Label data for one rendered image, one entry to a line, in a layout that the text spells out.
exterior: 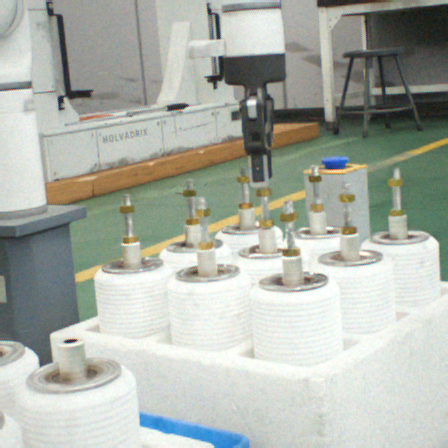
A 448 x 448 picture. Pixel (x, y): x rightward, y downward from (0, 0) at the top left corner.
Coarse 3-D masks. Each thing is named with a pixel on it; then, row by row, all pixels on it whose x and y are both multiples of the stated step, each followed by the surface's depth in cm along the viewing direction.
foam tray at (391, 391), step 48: (96, 336) 112; (384, 336) 103; (432, 336) 110; (144, 384) 106; (192, 384) 102; (240, 384) 97; (288, 384) 94; (336, 384) 93; (384, 384) 101; (432, 384) 110; (240, 432) 99; (288, 432) 95; (336, 432) 94; (384, 432) 101; (432, 432) 111
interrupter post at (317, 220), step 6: (312, 216) 125; (318, 216) 124; (324, 216) 125; (312, 222) 125; (318, 222) 124; (324, 222) 125; (312, 228) 125; (318, 228) 125; (324, 228) 125; (312, 234) 125; (318, 234) 125; (324, 234) 125
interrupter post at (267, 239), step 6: (270, 228) 116; (258, 234) 116; (264, 234) 115; (270, 234) 115; (258, 240) 116; (264, 240) 116; (270, 240) 116; (276, 240) 116; (264, 246) 116; (270, 246) 116; (276, 246) 116; (264, 252) 116; (270, 252) 116; (276, 252) 116
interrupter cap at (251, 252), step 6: (252, 246) 120; (258, 246) 119; (282, 246) 118; (240, 252) 116; (246, 252) 116; (252, 252) 117; (258, 252) 117; (282, 252) 115; (252, 258) 114; (258, 258) 113; (264, 258) 113; (270, 258) 113
